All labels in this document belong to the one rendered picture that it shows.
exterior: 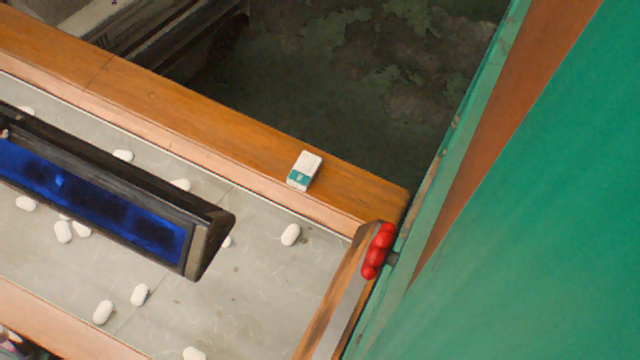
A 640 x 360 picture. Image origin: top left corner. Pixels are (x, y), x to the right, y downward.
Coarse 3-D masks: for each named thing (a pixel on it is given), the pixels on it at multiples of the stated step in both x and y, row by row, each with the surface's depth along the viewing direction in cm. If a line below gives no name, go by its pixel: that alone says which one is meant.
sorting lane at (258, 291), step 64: (64, 128) 101; (0, 192) 95; (192, 192) 97; (0, 256) 90; (64, 256) 90; (128, 256) 91; (256, 256) 93; (320, 256) 94; (128, 320) 87; (192, 320) 87; (256, 320) 88
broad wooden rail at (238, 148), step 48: (0, 48) 105; (48, 48) 106; (96, 48) 107; (96, 96) 102; (144, 96) 103; (192, 96) 103; (192, 144) 99; (240, 144) 100; (288, 144) 100; (288, 192) 97; (336, 192) 97; (384, 192) 98
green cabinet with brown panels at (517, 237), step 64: (512, 0) 57; (576, 0) 20; (512, 64) 37; (576, 64) 6; (512, 128) 21; (576, 128) 5; (448, 192) 40; (512, 192) 6; (576, 192) 4; (448, 256) 9; (512, 256) 5; (576, 256) 3; (384, 320) 36; (448, 320) 7; (512, 320) 4; (576, 320) 3
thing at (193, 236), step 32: (32, 128) 58; (0, 160) 60; (32, 160) 59; (64, 160) 57; (96, 160) 57; (32, 192) 60; (64, 192) 59; (96, 192) 58; (128, 192) 56; (160, 192) 56; (96, 224) 59; (128, 224) 58; (160, 224) 57; (192, 224) 55; (224, 224) 59; (160, 256) 58; (192, 256) 57
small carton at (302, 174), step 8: (304, 152) 98; (304, 160) 97; (312, 160) 97; (320, 160) 97; (296, 168) 96; (304, 168) 96; (312, 168) 96; (288, 176) 95; (296, 176) 95; (304, 176) 95; (312, 176) 96; (296, 184) 95; (304, 184) 95
